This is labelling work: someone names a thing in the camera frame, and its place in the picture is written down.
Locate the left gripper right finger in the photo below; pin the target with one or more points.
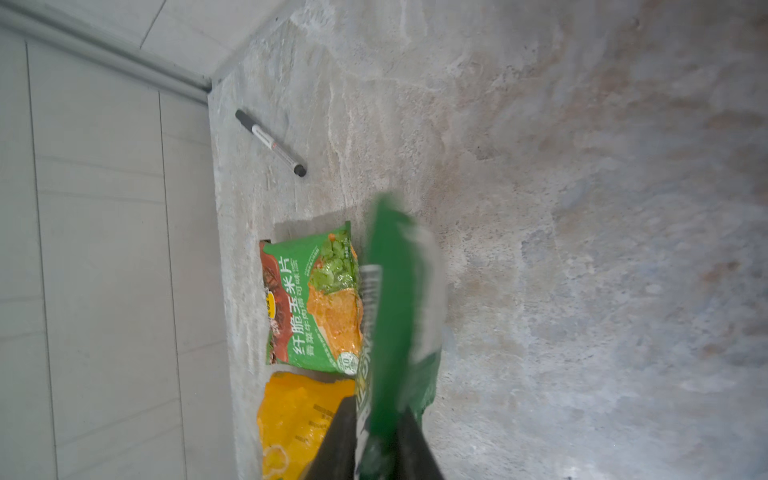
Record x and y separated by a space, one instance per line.
414 459

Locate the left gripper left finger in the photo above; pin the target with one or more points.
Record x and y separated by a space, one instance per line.
335 459

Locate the yellow snack bag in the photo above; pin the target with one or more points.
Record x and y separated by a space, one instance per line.
293 419

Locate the green snack packet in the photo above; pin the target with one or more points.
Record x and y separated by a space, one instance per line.
405 307

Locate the green corn chips bag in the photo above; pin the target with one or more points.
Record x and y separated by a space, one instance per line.
313 302

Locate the black marker pen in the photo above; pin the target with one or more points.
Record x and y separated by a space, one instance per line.
251 125

